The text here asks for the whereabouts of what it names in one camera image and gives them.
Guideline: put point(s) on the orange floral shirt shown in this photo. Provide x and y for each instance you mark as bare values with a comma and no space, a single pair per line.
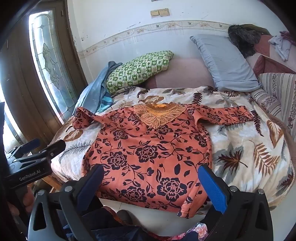
150,150

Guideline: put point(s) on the striped sofa cushion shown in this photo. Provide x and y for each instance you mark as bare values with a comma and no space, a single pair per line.
277,92

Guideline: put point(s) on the pink bed sheet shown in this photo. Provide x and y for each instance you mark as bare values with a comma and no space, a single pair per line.
185,74

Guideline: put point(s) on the purple cloth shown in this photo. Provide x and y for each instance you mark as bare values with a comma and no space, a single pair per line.
286,35

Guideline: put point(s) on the teal striped cloth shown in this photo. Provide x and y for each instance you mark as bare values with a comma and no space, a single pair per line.
106,103

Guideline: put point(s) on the pink floral cloth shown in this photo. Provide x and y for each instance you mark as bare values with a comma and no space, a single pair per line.
196,231

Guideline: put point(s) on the pale lavender cloth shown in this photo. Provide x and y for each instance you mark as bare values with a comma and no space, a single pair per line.
281,47

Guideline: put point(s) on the dark fur-trimmed coat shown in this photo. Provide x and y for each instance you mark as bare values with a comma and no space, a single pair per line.
245,39

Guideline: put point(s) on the dark blue cloth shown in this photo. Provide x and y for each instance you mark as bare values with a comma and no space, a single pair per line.
104,223

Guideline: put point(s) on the blue-grey pillow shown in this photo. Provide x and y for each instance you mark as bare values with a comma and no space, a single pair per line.
224,62

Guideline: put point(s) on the wooden bed frame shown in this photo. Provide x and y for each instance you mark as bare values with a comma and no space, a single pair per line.
52,183

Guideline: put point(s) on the grey shoe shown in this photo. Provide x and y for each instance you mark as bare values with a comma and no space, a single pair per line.
123,215

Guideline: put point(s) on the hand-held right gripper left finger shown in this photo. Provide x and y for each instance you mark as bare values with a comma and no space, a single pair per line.
90,185

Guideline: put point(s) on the green checked pillow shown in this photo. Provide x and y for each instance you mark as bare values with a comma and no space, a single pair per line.
138,69

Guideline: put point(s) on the person's left hand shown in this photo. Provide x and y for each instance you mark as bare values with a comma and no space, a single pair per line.
29,199

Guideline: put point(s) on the blue satin cloth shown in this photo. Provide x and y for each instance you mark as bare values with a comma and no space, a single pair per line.
94,92

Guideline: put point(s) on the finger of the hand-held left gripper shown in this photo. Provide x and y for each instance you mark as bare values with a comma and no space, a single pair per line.
31,144
56,147

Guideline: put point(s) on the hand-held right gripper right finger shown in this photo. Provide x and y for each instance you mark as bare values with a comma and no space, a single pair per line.
212,188

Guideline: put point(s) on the cream leaf print blanket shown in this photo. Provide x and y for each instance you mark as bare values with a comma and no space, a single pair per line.
242,143

